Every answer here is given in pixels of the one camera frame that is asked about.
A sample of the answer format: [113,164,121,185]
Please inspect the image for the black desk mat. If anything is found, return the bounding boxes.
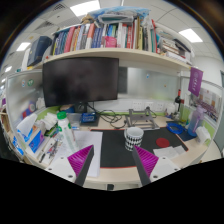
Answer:
[90,126,189,169]

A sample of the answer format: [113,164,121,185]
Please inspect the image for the black computer monitor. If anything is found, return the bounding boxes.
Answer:
[42,57,120,114]

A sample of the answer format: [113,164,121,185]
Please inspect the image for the white shelf with books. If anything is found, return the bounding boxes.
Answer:
[24,6,194,73]

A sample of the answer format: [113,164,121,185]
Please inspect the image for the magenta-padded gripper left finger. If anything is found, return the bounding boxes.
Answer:
[44,144,95,188]

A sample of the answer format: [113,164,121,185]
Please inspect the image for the dark blue pad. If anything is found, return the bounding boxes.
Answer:
[178,128,198,143]

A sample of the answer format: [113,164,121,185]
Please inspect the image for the blue tissue box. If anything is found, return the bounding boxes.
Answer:
[16,113,47,154]

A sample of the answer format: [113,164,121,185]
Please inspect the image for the black cable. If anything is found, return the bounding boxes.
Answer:
[87,103,129,130]

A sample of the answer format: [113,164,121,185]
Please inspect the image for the purple pennant flag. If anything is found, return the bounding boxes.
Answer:
[187,66,204,98]

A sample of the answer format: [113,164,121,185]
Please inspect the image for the small blue device box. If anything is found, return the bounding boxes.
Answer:
[80,112,98,124]

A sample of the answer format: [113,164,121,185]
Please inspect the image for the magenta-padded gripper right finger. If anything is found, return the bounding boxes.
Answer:
[131,144,182,187]

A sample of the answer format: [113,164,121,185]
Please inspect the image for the white jar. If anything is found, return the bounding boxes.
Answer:
[166,103,177,116]

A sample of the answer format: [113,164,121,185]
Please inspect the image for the blue coiled cable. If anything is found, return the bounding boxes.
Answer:
[165,121,185,135]

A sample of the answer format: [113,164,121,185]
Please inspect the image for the white green-capped drink bottle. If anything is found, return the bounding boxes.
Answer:
[56,111,80,154]

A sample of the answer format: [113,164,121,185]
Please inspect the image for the flat round red coaster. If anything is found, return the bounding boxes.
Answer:
[155,137,171,149]

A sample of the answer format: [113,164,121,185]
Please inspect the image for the group photo poster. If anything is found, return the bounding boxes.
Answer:
[191,88,223,123]

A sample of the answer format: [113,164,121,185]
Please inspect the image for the dark blue box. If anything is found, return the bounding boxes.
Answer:
[27,35,53,67]

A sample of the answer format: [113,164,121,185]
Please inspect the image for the white wall socket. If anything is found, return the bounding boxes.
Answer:
[155,101,166,113]
[131,101,144,112]
[144,101,155,112]

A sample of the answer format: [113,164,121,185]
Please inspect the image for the grey metal laptop stand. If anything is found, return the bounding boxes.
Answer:
[125,107,160,131]

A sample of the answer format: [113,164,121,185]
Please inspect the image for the white napkin stack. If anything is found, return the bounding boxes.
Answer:
[41,112,60,131]

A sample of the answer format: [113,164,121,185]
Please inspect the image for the ceiling light panels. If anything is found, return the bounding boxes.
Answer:
[1,0,204,84]

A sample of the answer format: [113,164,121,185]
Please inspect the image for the white tissue pack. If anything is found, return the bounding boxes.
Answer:
[194,125,212,145]

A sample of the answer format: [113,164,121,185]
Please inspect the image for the dark wine bottle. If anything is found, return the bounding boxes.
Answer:
[174,89,183,113]

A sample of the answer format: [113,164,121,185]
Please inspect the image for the black white checkered mug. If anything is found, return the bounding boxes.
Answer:
[123,126,145,152]

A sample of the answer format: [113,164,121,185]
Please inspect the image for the purple translucent water bottle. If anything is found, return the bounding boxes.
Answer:
[187,105,205,138]

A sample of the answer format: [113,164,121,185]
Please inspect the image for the folded white paper sheet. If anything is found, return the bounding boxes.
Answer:
[152,145,189,160]

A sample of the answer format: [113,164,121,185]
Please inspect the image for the large white paper sheet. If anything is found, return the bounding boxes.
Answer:
[58,130,104,178]

